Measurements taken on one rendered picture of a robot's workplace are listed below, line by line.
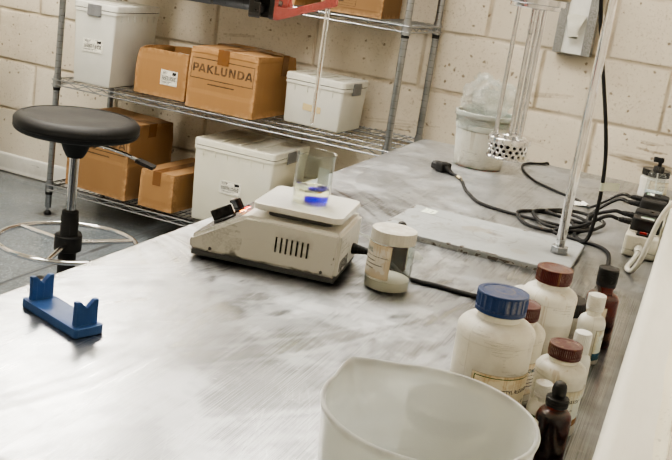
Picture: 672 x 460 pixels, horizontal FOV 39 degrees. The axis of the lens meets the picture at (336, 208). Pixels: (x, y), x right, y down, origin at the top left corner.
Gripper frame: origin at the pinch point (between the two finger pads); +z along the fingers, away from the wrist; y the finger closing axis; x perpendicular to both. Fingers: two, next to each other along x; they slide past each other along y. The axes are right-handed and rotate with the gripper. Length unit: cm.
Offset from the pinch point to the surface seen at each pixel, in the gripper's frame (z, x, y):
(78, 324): -16, 33, -35
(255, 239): -4.6, 30.9, -5.1
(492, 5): 29, 6, 240
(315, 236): 3.0, 28.8, -6.0
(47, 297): -21.8, 33.4, -29.2
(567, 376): 31, 28, -38
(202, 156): -68, 77, 222
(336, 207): 4.6, 26.2, 0.1
